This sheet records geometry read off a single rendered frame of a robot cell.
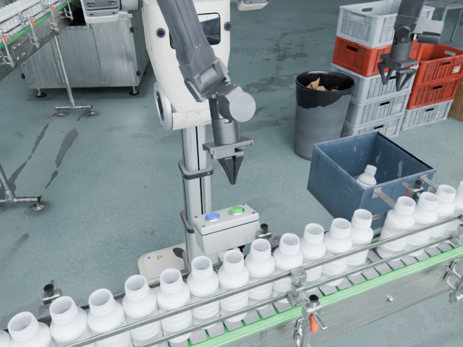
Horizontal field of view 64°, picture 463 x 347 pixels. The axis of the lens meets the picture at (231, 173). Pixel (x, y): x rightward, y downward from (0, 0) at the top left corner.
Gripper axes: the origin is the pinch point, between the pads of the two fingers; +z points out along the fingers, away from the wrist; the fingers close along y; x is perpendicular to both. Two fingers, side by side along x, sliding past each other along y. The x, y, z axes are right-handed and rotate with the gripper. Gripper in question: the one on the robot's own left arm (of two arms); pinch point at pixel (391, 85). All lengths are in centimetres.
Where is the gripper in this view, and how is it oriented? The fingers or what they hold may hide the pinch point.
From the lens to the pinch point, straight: 135.4
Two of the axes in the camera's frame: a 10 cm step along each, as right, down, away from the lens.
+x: -9.2, 2.3, -3.0
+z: 0.2, 8.2, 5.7
